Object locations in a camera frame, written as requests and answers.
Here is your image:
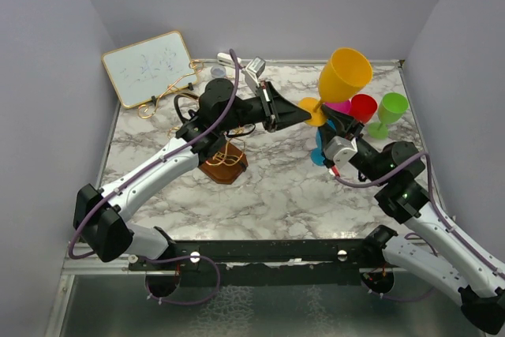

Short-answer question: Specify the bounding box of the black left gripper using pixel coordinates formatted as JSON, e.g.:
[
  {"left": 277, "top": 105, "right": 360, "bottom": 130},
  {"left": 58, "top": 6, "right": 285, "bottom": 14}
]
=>
[{"left": 219, "top": 80, "right": 312, "bottom": 133}]

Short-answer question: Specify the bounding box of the pink wine glass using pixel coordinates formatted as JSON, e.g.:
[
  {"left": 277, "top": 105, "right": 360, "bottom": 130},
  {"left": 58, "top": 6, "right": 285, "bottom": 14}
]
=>
[{"left": 325, "top": 100, "right": 351, "bottom": 114}]

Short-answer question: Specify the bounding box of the red wine glass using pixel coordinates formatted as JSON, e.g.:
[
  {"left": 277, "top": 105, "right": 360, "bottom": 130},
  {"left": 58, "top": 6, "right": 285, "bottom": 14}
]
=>
[{"left": 349, "top": 94, "right": 378, "bottom": 124}]

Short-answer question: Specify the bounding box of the blue wine glass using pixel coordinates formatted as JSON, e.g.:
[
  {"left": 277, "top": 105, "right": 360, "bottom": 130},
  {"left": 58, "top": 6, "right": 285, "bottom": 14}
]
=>
[{"left": 310, "top": 120, "right": 336, "bottom": 168}]

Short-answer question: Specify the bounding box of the yellow wine glass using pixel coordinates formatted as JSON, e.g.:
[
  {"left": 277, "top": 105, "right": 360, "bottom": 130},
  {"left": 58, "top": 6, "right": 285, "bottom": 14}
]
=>
[{"left": 298, "top": 47, "right": 372, "bottom": 127}]

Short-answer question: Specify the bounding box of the green wine glass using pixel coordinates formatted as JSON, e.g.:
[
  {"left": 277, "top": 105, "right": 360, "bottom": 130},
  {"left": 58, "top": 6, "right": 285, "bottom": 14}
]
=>
[{"left": 368, "top": 92, "right": 409, "bottom": 140}]

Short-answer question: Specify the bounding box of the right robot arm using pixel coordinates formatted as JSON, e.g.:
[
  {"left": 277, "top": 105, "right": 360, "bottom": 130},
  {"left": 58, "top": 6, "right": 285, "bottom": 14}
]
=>
[{"left": 318, "top": 106, "right": 504, "bottom": 335}]

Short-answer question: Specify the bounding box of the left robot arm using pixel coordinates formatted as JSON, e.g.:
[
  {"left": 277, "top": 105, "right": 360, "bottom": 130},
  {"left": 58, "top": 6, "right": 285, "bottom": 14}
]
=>
[{"left": 73, "top": 78, "right": 311, "bottom": 270}]

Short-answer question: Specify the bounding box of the gold framed whiteboard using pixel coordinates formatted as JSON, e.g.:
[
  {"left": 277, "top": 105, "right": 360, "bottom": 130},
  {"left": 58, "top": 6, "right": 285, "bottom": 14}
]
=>
[{"left": 101, "top": 31, "right": 198, "bottom": 109}]

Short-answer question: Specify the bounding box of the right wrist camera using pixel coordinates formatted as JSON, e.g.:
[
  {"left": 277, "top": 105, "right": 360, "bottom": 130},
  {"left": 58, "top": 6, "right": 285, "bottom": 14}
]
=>
[{"left": 323, "top": 137, "right": 357, "bottom": 177}]

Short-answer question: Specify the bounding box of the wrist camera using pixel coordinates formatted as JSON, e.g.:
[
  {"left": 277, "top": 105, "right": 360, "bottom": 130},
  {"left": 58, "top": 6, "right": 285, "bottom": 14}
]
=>
[
  {"left": 323, "top": 137, "right": 357, "bottom": 177},
  {"left": 241, "top": 57, "right": 266, "bottom": 94}
]

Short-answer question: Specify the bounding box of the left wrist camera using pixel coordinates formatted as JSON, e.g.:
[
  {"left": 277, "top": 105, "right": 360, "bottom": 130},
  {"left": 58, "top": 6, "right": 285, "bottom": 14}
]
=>
[{"left": 241, "top": 57, "right": 266, "bottom": 94}]

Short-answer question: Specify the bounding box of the gold wire glass rack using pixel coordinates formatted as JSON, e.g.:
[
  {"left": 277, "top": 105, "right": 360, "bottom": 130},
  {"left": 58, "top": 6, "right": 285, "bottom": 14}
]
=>
[{"left": 137, "top": 59, "right": 249, "bottom": 185}]

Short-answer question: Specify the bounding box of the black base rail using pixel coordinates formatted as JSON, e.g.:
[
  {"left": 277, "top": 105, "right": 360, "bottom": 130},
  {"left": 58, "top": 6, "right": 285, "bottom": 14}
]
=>
[{"left": 129, "top": 226, "right": 397, "bottom": 287}]

